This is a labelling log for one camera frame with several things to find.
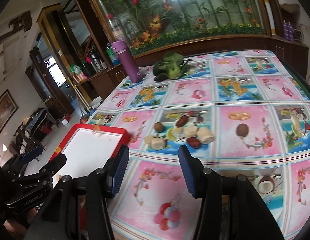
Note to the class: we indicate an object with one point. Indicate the colourful fruit tablecloth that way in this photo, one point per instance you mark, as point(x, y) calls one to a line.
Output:
point(219, 91)

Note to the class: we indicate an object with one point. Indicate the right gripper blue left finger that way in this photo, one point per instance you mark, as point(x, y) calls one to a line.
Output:
point(116, 167)

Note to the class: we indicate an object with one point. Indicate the framed wall painting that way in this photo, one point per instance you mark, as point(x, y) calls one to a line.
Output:
point(8, 107)

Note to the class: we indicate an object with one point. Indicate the red jujube in pile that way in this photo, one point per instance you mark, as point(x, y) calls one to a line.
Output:
point(194, 143)

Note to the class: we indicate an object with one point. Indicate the beige yam chunk left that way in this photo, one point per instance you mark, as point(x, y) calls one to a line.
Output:
point(158, 143)

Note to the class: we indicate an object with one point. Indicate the brown longan far right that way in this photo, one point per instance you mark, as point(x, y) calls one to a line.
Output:
point(242, 130)

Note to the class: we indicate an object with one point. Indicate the beige yam chunk large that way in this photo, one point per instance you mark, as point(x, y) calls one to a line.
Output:
point(205, 135)

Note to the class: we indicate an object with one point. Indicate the red white tray box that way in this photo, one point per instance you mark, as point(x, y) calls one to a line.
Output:
point(88, 147)

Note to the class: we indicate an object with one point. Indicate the green plastic bottle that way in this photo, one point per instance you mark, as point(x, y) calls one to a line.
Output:
point(112, 55)

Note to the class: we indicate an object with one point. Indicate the purple thermos bottle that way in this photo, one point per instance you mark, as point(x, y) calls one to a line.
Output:
point(126, 58)

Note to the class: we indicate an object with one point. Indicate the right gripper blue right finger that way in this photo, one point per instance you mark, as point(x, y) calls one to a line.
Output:
point(192, 169)

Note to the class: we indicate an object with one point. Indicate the flower aquarium panel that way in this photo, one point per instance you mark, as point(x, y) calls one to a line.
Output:
point(149, 24)

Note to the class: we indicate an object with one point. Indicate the red jujube upper pile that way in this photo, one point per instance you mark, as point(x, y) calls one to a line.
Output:
point(181, 121)

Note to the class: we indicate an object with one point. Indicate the green bok choy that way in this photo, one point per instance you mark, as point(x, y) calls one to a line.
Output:
point(173, 66)

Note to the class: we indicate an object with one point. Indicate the beige yam chunk middle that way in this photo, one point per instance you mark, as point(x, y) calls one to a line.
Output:
point(190, 131)

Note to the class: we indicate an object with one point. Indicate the wooden cabinet shelf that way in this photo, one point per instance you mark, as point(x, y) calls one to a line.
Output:
point(65, 49)

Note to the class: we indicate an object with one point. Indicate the brown longan by pile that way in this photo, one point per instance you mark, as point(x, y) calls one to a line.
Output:
point(159, 127)

